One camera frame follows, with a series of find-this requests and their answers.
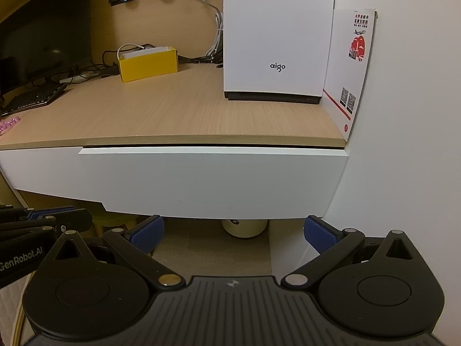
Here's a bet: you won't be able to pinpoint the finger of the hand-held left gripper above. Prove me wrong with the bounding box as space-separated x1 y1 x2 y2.
0 205 85 220
0 210 92 240

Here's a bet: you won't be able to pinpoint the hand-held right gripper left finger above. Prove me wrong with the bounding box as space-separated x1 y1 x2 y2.
54 215 184 289

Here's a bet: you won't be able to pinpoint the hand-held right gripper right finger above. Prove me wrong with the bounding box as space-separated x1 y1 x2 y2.
281 215 415 289

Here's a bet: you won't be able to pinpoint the white desk drawer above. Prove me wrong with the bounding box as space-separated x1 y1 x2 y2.
0 146 109 213
78 146 349 221

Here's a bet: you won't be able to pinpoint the cream round bin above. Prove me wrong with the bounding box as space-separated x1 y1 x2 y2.
221 218 269 239

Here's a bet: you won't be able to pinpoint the pink beads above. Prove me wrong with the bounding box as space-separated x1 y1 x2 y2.
0 115 20 136

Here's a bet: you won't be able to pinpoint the black keyboard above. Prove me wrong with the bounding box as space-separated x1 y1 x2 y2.
0 79 69 116

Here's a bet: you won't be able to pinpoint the white power adapter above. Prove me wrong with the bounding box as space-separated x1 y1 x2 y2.
59 72 99 84

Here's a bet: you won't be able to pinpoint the white poster with red print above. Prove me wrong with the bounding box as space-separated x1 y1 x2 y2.
322 7 378 143

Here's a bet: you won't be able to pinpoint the yellow cardboard box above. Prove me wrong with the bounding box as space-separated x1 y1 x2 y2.
118 45 179 83

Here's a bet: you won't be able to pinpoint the black computer monitor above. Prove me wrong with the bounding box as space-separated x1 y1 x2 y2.
0 0 92 96

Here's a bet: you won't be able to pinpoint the white computer case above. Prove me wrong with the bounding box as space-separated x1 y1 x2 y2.
222 0 336 105

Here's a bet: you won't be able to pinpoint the white looped cable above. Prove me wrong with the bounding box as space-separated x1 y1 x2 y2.
117 43 146 62

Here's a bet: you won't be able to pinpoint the white power cable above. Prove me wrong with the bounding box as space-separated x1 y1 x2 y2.
185 0 224 60

